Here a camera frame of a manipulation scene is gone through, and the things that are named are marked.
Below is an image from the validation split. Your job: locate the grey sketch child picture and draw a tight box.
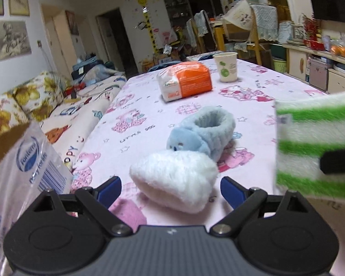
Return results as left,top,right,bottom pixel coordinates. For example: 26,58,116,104
0,20,32,62

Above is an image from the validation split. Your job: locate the yellow floral cushion far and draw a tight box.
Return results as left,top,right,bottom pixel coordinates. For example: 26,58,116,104
12,71,64,122

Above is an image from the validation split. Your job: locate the white paper cup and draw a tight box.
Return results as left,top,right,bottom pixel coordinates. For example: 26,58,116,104
213,52,238,83

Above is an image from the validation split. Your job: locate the orange tissue pack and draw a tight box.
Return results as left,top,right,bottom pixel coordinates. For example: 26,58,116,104
157,62,213,102

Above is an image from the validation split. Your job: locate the cream tv cabinet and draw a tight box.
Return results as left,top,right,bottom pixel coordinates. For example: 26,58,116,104
282,44,345,93

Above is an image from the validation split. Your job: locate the white fluffy sock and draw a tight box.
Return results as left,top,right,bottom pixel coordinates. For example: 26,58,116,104
129,150,219,214

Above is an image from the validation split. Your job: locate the yellow floral cushion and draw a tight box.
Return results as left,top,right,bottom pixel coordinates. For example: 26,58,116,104
0,92,29,136
12,71,64,122

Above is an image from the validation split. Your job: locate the green waste bin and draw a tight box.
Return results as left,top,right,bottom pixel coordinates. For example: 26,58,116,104
273,59,287,74

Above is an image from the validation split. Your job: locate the cardboard box with plastic liner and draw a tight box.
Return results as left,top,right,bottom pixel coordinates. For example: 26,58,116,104
0,122,73,275

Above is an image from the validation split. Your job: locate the yellow floral cushion near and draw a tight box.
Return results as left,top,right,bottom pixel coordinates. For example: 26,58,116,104
0,92,29,136

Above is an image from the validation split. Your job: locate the green striped white cloth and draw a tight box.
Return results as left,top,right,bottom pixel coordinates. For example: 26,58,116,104
275,92,345,201

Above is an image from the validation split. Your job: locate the sofa with cartoon cover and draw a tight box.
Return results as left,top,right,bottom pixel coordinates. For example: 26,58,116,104
28,69,127,169

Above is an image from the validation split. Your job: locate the blue fluffy headband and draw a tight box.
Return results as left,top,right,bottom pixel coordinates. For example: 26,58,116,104
166,106,236,162

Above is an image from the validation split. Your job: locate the giraffe height wall sticker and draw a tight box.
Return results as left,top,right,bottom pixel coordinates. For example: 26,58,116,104
137,0,160,55

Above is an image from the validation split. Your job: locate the wooden dining chair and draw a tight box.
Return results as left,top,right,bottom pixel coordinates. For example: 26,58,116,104
221,0,279,66

